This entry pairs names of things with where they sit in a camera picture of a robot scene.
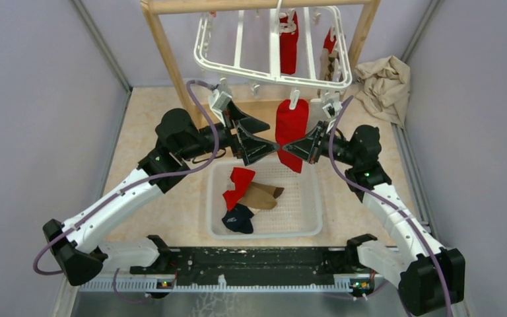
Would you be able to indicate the tan brown sock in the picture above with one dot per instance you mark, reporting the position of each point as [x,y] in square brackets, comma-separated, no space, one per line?
[261,196]

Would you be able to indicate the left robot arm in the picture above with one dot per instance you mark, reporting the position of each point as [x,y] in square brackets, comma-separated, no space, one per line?
[78,244]

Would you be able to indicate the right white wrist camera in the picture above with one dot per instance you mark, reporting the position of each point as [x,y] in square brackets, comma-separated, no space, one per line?
[331,105]

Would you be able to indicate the brown argyle sock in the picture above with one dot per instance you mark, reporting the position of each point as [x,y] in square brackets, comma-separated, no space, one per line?
[330,66]

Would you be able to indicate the white sock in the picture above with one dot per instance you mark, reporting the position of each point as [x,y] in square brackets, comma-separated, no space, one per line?
[317,115]

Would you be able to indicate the navy santa sock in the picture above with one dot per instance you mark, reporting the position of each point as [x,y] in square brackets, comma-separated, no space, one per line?
[239,219]

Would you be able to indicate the white clip drying hanger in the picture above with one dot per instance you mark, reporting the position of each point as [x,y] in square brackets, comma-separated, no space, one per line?
[247,46]

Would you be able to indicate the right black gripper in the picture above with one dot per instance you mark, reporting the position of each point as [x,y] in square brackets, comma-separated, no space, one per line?
[308,148]

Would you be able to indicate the white plastic basket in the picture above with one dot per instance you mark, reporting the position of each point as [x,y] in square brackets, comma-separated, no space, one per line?
[299,210]

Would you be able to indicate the red santa sock left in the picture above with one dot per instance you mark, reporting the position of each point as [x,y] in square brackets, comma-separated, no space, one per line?
[288,41]

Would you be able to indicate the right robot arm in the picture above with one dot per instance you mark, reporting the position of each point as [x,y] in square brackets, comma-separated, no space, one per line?
[427,275]

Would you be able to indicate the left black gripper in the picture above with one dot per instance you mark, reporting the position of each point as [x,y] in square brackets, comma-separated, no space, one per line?
[250,146]

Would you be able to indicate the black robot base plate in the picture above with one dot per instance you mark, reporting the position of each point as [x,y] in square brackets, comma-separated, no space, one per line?
[326,269]

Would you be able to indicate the beige crumpled cloth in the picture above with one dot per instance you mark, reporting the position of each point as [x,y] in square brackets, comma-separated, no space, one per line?
[385,88]

